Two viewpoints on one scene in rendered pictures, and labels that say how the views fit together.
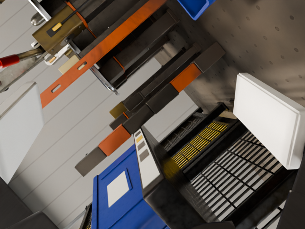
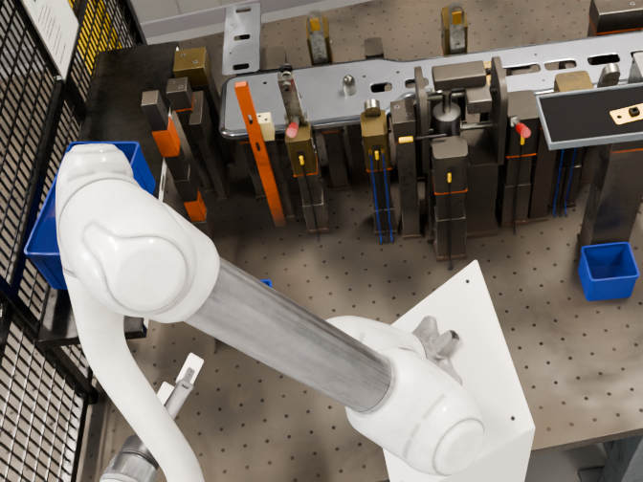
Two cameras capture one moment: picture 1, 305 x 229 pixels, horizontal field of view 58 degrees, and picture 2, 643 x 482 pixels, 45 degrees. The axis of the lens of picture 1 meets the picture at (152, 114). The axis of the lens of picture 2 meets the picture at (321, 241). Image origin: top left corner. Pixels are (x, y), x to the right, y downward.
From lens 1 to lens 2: 1.51 m
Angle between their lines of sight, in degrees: 51
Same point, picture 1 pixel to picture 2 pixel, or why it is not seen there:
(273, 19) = not seen: hidden behind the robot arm
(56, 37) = (292, 154)
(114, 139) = (166, 144)
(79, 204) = not seen: outside the picture
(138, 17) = (273, 199)
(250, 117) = (163, 394)
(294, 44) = (177, 327)
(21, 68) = (289, 103)
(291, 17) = (193, 339)
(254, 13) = not seen: hidden behind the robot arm
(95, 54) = (261, 160)
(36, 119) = (190, 362)
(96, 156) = (157, 124)
